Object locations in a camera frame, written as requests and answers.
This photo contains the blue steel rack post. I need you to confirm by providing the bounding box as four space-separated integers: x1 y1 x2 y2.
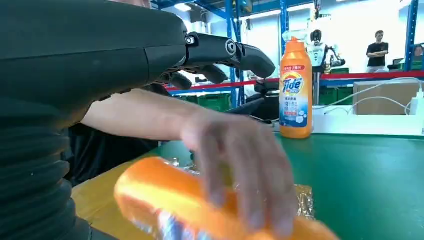
279 0 289 57
404 0 420 72
225 0 246 109

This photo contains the green table mat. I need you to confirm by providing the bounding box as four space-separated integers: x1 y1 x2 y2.
152 133 424 240

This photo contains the red barrier rail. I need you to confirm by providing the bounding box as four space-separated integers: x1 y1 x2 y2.
165 70 424 92

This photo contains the orange drink bottle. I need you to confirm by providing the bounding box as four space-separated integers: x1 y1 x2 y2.
279 30 313 140
113 156 340 240

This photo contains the robot left arm ribbed sleeve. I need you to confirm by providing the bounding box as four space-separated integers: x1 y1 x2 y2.
0 102 117 240

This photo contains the white table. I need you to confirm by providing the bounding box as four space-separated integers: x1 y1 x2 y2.
271 105 424 137

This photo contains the green plastic crate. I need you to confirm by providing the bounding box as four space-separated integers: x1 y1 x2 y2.
175 92 233 113
319 86 354 106

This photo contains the person's hand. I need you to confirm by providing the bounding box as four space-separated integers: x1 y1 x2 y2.
180 110 299 238

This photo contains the white cable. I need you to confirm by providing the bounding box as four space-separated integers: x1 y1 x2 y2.
312 77 423 116

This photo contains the white humanoid robot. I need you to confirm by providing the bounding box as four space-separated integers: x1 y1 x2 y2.
306 29 347 74

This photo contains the standing person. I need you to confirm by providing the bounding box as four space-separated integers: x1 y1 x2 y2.
365 30 390 74

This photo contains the white charger plug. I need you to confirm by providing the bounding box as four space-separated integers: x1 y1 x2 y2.
409 88 424 117

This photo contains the brown cardboard box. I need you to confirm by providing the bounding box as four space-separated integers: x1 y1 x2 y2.
352 81 423 116

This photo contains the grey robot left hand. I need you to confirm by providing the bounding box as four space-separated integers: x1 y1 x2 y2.
0 0 276 133

